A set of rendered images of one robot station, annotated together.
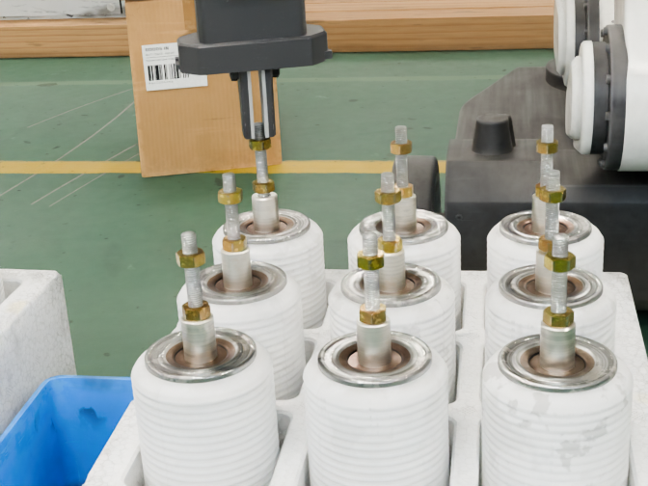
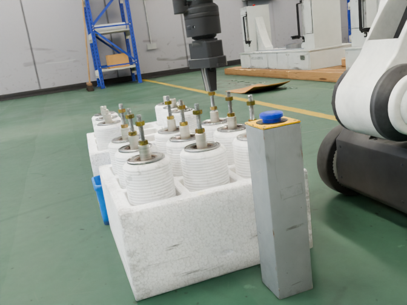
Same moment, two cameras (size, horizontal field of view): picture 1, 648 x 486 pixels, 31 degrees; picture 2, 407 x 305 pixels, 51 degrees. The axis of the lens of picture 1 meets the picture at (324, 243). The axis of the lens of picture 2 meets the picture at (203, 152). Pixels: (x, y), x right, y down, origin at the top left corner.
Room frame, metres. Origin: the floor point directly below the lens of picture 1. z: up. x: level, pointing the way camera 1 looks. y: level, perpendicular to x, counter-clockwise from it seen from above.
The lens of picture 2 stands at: (0.39, -0.93, 0.46)
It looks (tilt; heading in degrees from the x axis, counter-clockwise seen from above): 14 degrees down; 63
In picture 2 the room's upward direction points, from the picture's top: 8 degrees counter-clockwise
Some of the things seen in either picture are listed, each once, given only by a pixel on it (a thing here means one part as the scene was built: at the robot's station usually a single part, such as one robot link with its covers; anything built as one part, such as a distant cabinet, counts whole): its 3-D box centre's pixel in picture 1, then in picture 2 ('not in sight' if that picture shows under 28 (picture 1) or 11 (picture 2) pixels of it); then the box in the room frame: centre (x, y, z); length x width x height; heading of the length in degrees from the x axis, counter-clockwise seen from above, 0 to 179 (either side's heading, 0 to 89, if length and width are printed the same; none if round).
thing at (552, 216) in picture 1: (552, 220); (198, 121); (0.77, -0.16, 0.30); 0.01 x 0.01 x 0.08
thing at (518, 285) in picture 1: (550, 287); (201, 147); (0.77, -0.16, 0.25); 0.08 x 0.08 x 0.01
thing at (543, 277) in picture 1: (551, 271); (201, 141); (0.77, -0.16, 0.26); 0.02 x 0.02 x 0.03
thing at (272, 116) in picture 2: not in sight; (271, 118); (0.82, -0.35, 0.32); 0.04 x 0.04 x 0.02
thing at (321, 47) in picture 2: not in sight; (289, 31); (3.57, 2.90, 0.45); 1.61 x 0.57 x 0.74; 80
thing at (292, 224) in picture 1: (266, 227); (215, 121); (0.93, 0.05, 0.25); 0.08 x 0.08 x 0.01
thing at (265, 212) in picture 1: (265, 213); (214, 117); (0.93, 0.05, 0.26); 0.02 x 0.02 x 0.03
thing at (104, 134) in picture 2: not in sight; (114, 150); (0.74, 0.40, 0.16); 0.10 x 0.10 x 0.18
